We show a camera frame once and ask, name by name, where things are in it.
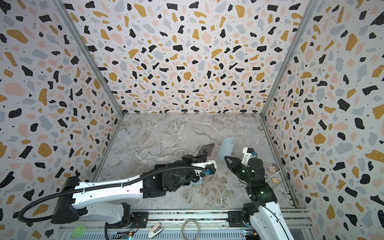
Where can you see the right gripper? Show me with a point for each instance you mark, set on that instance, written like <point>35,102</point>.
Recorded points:
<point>237,166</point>

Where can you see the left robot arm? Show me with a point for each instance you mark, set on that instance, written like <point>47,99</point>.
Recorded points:
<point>105,201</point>

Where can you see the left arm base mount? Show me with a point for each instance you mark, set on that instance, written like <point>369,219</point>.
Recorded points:
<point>135,220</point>

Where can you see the black phone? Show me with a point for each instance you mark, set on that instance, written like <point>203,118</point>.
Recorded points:
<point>205,152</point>

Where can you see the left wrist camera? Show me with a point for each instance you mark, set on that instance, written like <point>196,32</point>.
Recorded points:
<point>205,169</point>

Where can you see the green tape roll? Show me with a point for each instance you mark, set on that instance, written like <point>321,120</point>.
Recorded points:
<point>79,231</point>

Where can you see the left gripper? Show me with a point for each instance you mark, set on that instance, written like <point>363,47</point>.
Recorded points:
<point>188,158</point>

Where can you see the light case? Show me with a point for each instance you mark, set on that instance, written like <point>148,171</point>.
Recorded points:
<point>226,148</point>
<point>196,180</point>

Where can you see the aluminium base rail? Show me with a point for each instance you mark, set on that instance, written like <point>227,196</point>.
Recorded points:
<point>201,224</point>

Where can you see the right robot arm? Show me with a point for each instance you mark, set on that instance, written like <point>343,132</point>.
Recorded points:
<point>263,213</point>

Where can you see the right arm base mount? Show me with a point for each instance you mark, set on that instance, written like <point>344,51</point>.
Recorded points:
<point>240,219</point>

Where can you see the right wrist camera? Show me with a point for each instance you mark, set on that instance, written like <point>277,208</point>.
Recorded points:
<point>249,153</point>

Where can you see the white pink small device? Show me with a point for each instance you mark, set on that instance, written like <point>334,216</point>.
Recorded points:
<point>155,230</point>

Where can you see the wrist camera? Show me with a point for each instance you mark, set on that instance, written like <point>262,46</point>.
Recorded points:
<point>249,153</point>
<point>205,169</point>

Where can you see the colourful printed card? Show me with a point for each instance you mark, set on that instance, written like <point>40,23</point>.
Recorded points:
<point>272,169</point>

